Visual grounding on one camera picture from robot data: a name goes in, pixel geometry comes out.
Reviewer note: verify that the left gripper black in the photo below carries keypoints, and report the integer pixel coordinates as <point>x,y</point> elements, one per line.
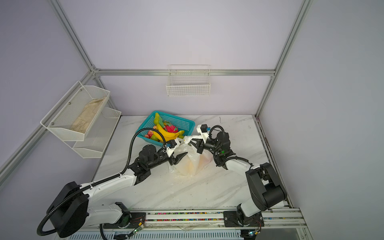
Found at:
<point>169,157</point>

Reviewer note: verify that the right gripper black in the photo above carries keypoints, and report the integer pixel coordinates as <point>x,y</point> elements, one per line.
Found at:
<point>201,146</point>

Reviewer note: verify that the yellow fake banana bunch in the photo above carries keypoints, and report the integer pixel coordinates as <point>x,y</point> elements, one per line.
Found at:
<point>167,135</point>

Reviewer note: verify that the white lemon print plastic bag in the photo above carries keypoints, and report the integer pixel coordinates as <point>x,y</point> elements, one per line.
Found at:
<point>193,162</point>

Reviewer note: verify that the pink fake dragon fruit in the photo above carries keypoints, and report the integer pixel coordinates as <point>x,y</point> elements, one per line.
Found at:
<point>171,129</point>

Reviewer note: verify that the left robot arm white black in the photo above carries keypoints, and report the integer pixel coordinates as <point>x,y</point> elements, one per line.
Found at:
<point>77,206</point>

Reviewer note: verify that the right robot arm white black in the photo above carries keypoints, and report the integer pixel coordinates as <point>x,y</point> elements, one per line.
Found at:
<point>265,186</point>

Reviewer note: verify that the green fake leafy fruit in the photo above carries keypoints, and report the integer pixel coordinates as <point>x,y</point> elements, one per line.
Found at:
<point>158,121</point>

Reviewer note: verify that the teal plastic basket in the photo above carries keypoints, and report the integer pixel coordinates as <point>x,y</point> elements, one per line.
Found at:
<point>180,123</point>

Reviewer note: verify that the lower white mesh shelf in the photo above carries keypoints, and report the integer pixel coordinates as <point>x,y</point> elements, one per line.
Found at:
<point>98,138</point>

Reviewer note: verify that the white mesh shelf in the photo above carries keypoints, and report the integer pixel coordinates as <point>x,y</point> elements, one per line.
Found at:
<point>98,138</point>
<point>60,118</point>

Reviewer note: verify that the beige cloth in shelf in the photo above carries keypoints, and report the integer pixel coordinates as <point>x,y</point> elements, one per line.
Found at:
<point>83,121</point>

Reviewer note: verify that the upper white mesh shelf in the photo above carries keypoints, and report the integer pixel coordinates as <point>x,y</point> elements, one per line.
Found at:
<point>60,118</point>

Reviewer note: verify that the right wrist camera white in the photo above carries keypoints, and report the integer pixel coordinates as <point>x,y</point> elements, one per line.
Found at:
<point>204,136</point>

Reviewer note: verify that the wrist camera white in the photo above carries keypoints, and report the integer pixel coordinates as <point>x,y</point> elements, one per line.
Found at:
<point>204,136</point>
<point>171,146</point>

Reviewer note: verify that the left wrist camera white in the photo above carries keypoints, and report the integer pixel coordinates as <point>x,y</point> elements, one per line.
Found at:
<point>171,146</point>

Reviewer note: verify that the white wire wall basket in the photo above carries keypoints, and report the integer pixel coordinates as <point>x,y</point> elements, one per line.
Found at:
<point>188,80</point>

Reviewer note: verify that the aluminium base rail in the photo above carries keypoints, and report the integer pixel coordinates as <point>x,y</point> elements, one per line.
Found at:
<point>281,224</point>

